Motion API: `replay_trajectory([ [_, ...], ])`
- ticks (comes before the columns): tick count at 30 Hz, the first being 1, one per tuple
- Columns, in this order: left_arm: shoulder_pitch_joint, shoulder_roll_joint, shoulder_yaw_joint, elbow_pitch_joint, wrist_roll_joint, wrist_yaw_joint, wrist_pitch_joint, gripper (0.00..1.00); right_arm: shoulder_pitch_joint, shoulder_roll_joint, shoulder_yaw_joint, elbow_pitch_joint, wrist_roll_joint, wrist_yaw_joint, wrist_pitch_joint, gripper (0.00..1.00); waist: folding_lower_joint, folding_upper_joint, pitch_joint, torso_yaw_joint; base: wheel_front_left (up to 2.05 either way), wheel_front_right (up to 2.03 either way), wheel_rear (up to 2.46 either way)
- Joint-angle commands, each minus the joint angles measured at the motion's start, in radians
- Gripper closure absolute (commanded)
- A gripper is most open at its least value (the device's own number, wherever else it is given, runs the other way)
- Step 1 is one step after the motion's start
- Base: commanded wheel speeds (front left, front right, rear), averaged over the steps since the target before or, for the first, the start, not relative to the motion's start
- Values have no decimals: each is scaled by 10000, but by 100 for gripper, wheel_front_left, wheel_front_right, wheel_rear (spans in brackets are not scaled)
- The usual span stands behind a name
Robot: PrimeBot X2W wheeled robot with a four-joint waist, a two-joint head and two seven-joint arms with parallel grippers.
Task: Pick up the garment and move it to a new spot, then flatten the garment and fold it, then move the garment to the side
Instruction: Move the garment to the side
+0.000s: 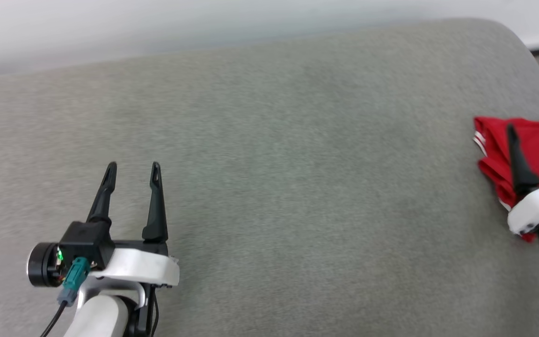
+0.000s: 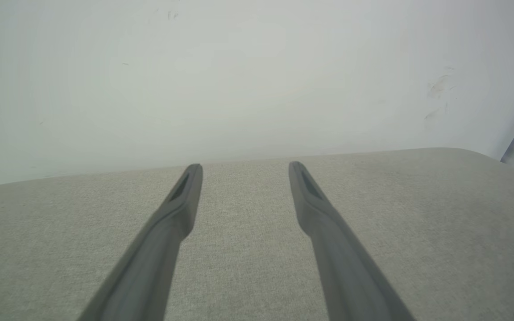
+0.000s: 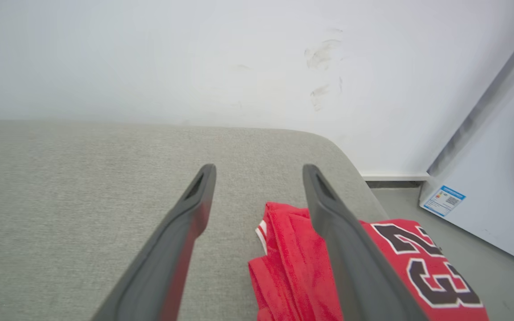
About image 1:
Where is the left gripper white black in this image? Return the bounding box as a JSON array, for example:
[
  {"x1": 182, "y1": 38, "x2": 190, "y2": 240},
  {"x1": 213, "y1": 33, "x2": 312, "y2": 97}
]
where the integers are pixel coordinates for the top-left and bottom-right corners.
[{"x1": 26, "y1": 162, "x2": 180, "y2": 306}]

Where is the red and white shirt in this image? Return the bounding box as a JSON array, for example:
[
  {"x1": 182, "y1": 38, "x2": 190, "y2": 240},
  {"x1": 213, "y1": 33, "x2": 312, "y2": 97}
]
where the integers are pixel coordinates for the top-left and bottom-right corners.
[{"x1": 473, "y1": 116, "x2": 539, "y2": 243}]

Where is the grey fabric sofa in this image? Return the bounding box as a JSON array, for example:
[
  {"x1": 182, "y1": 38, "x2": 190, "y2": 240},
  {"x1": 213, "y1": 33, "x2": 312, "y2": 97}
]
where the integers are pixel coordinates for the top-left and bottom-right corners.
[{"x1": 0, "y1": 18, "x2": 539, "y2": 337}]

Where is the teal cable connector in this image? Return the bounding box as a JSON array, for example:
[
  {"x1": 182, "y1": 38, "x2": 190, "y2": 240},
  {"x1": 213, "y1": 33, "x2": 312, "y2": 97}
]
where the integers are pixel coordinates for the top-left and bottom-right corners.
[{"x1": 57, "y1": 256, "x2": 91, "y2": 307}]

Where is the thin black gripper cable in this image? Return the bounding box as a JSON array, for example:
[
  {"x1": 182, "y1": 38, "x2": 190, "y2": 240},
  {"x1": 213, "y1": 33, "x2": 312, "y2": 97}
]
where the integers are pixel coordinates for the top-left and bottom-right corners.
[{"x1": 149, "y1": 285, "x2": 160, "y2": 337}]

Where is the thin black camera cable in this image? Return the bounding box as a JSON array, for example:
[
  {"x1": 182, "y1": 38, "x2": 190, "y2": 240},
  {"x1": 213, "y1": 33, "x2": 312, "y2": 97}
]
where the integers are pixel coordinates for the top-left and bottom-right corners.
[{"x1": 40, "y1": 301, "x2": 68, "y2": 337}]

